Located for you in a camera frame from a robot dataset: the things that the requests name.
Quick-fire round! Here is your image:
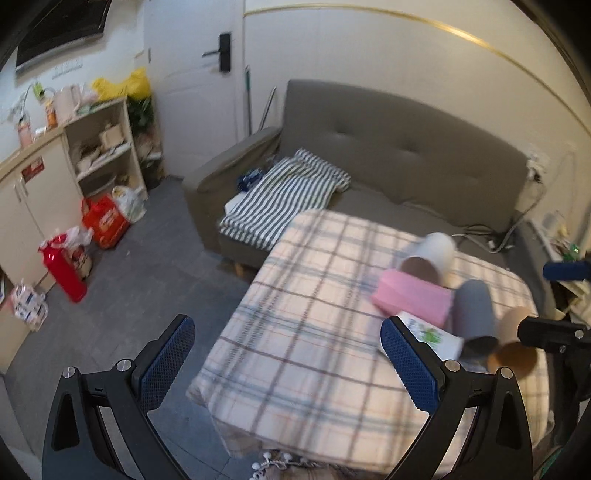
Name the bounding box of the white bottle pack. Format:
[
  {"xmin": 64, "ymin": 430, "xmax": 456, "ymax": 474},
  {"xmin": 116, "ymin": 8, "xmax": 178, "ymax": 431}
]
[{"xmin": 10, "ymin": 283, "xmax": 48, "ymax": 331}]

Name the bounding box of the white bedside table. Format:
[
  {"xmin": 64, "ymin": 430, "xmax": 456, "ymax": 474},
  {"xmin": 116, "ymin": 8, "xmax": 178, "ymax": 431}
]
[{"xmin": 529, "ymin": 221, "xmax": 590, "ymax": 326}]

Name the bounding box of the green glass bottle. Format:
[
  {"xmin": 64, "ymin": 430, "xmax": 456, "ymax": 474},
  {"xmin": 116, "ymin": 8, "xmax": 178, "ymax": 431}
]
[{"xmin": 565, "ymin": 243, "xmax": 581, "ymax": 260}]

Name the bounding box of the black door handle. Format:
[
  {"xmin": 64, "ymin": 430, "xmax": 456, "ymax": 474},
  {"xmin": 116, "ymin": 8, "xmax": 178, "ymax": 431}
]
[{"xmin": 201, "ymin": 32, "xmax": 231, "ymax": 73}]

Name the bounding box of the red shopping bag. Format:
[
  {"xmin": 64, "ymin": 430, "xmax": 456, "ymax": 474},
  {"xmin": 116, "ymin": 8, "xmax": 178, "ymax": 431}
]
[{"xmin": 81, "ymin": 195, "xmax": 130, "ymax": 250}]

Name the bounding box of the white plastic bag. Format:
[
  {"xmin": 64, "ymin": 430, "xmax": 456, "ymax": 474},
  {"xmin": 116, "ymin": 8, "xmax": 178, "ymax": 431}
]
[{"xmin": 111, "ymin": 185, "xmax": 146, "ymax": 224}]

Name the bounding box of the brown paper cup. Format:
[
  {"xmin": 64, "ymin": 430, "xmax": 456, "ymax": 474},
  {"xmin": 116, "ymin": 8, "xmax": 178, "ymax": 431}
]
[{"xmin": 487, "ymin": 307, "xmax": 538, "ymax": 380}]

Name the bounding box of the wall power socket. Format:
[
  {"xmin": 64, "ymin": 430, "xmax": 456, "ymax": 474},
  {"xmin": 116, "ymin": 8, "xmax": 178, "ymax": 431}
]
[{"xmin": 527, "ymin": 145, "xmax": 550, "ymax": 182}]

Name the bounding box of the green checked cloth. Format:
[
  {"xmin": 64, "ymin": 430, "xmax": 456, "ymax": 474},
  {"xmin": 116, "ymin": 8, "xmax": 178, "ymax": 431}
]
[{"xmin": 219, "ymin": 148, "xmax": 351, "ymax": 251}]

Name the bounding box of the cream storage cabinet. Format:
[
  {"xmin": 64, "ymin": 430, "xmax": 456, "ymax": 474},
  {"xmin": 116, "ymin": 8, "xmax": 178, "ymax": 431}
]
[{"xmin": 1, "ymin": 97, "xmax": 147, "ymax": 373}]

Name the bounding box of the white floral paper cup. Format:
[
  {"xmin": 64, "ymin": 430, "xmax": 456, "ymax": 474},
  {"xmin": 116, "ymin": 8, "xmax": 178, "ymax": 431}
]
[{"xmin": 398, "ymin": 311, "xmax": 464, "ymax": 361}]

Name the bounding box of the pink hexagonal cup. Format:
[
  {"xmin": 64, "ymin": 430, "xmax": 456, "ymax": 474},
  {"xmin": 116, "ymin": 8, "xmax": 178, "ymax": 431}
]
[{"xmin": 372, "ymin": 269, "xmax": 454, "ymax": 328}]

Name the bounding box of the black power cable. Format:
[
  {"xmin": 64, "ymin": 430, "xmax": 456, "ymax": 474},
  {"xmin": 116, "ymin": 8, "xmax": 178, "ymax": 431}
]
[{"xmin": 454, "ymin": 184, "xmax": 546, "ymax": 254}]

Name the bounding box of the grey fabric sofa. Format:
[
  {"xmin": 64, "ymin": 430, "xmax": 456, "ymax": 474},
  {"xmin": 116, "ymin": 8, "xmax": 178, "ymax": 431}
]
[{"xmin": 182, "ymin": 80, "xmax": 527, "ymax": 268}]

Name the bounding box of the plaid blanket table cover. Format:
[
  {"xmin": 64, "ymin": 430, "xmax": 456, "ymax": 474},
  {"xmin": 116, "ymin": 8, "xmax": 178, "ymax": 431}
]
[{"xmin": 185, "ymin": 208, "xmax": 555, "ymax": 478}]

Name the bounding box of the white plastic cup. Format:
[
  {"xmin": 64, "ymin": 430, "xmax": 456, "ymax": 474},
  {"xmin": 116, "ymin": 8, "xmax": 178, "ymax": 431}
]
[{"xmin": 399, "ymin": 232, "xmax": 457, "ymax": 286}]

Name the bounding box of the grey plastic cup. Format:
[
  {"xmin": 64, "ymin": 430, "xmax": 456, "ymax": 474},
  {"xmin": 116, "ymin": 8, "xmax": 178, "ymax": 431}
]
[{"xmin": 452, "ymin": 280, "xmax": 499, "ymax": 360}]

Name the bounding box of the yellow plastic bag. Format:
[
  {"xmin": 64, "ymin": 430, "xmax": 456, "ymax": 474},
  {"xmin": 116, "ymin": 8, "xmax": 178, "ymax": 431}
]
[{"xmin": 92, "ymin": 67, "xmax": 151, "ymax": 102}]

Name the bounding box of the white door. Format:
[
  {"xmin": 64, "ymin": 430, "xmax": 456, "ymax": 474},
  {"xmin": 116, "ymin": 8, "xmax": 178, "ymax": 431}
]
[{"xmin": 143, "ymin": 1, "xmax": 243, "ymax": 178}]

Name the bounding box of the wall mounted television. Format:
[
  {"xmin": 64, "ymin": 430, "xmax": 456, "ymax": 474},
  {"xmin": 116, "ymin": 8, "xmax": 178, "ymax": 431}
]
[{"xmin": 15, "ymin": 0, "xmax": 112, "ymax": 74}]

